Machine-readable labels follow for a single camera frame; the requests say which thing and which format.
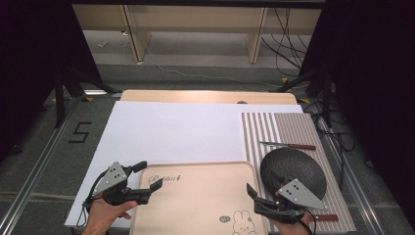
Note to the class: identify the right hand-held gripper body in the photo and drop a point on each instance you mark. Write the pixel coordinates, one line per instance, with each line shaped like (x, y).
(300, 196)

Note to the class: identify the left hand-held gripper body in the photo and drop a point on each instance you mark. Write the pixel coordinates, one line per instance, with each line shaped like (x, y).
(112, 178)

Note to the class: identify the dark round plate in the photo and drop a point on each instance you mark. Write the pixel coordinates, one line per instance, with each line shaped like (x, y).
(293, 163)

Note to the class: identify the beige tray with rabbit print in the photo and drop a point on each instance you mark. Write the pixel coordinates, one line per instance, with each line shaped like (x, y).
(195, 202)

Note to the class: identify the person's right hand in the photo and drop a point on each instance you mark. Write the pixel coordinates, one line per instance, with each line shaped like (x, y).
(293, 229)

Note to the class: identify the person's left hand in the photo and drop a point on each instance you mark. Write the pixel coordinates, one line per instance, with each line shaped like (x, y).
(104, 215)

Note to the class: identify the striped placemat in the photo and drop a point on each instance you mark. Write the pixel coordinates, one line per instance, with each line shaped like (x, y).
(293, 127)

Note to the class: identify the black metal stand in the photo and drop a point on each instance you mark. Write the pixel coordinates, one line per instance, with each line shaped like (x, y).
(59, 98)
(327, 98)

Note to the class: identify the dark curtain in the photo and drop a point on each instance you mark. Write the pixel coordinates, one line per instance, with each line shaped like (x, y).
(29, 49)
(375, 81)

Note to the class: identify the beige wooden shelf unit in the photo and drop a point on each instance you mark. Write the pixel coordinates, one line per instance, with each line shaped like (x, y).
(195, 18)

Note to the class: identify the metal floor rail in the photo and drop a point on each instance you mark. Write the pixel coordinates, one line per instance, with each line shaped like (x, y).
(39, 163)
(352, 182)

